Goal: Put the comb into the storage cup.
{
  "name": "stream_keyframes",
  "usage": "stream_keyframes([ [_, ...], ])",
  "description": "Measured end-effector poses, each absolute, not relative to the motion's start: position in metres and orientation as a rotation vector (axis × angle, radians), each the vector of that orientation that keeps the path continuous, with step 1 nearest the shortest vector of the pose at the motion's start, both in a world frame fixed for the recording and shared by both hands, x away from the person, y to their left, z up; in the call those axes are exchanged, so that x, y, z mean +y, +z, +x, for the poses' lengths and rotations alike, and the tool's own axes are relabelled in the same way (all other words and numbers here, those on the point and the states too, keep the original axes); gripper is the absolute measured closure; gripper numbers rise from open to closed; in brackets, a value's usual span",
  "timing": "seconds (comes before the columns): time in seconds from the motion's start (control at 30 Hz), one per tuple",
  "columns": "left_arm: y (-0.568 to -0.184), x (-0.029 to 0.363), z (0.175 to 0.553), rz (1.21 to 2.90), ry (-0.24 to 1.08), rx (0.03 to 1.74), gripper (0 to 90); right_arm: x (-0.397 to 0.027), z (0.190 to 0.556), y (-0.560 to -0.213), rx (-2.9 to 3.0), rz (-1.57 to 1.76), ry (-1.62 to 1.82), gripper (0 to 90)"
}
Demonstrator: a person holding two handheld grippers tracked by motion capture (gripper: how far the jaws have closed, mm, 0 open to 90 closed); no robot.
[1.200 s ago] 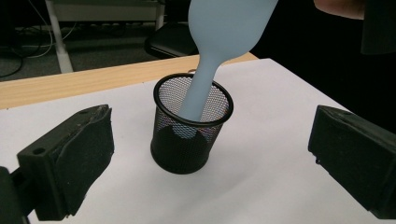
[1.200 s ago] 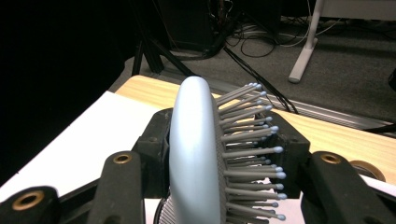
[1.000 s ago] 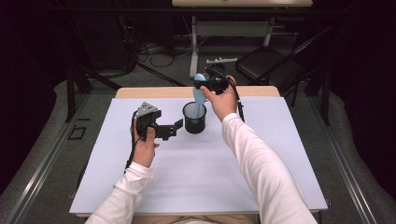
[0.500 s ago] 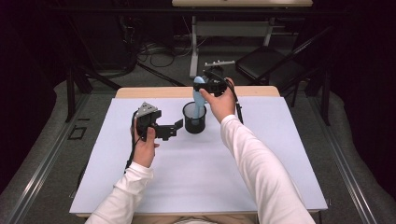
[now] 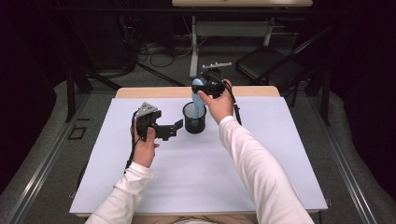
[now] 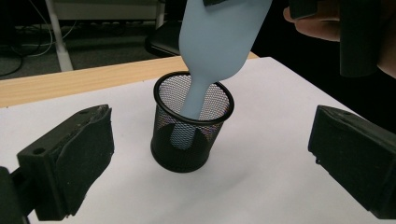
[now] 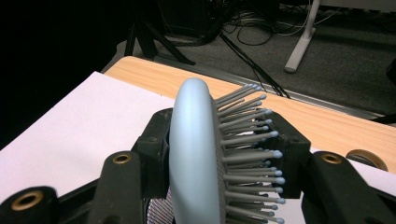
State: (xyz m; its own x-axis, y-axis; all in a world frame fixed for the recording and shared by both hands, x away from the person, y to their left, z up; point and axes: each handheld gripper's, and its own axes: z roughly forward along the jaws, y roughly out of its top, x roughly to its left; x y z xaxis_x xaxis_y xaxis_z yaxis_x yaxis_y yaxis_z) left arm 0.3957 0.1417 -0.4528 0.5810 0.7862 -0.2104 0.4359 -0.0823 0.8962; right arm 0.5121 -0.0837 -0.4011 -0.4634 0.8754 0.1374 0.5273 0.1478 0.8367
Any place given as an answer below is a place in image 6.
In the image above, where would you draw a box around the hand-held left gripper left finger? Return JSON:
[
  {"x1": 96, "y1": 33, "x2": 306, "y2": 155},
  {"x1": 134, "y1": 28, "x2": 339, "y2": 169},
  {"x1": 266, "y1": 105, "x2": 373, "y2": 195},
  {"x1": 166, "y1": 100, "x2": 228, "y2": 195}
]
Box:
[{"x1": 17, "y1": 104, "x2": 116, "y2": 222}]

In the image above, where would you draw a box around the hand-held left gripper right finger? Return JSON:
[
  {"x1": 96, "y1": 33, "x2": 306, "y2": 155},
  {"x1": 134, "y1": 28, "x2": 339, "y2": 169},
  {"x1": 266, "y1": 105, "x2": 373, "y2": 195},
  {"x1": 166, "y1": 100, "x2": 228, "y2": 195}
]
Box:
[{"x1": 307, "y1": 105, "x2": 396, "y2": 220}]

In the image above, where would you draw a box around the light blue hairbrush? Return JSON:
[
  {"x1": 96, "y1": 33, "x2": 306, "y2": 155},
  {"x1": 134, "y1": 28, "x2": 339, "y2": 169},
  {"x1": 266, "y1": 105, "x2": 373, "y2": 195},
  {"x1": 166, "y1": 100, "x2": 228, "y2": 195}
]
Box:
[{"x1": 169, "y1": 0, "x2": 274, "y2": 151}]

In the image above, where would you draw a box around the black mesh pen cup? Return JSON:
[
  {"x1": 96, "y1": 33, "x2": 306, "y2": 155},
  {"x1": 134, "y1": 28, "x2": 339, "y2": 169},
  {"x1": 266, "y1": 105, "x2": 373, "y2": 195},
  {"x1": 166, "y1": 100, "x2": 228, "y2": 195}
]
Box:
[{"x1": 149, "y1": 70, "x2": 235, "y2": 174}]

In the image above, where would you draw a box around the black folding chair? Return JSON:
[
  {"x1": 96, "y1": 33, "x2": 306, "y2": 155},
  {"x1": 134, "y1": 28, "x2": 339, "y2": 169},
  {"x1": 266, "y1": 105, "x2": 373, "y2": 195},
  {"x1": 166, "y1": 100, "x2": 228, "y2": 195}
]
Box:
[{"x1": 144, "y1": 20, "x2": 188, "y2": 59}]

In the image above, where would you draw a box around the white table mat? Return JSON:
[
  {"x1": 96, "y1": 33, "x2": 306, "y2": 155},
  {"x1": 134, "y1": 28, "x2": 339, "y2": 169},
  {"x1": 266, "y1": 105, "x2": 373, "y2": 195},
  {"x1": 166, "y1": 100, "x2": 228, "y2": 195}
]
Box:
[{"x1": 0, "y1": 56, "x2": 396, "y2": 224}]

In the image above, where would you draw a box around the beige desk with white legs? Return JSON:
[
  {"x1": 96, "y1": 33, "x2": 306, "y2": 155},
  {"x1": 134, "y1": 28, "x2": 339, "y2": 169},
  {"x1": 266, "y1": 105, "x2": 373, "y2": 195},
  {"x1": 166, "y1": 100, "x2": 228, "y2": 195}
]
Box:
[{"x1": 43, "y1": 0, "x2": 166, "y2": 73}]

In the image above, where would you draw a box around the tangle of thin floor cables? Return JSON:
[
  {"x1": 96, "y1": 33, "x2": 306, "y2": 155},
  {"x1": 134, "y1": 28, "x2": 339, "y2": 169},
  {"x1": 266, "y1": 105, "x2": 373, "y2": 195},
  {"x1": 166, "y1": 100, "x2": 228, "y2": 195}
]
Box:
[{"x1": 0, "y1": 18, "x2": 78, "y2": 77}]

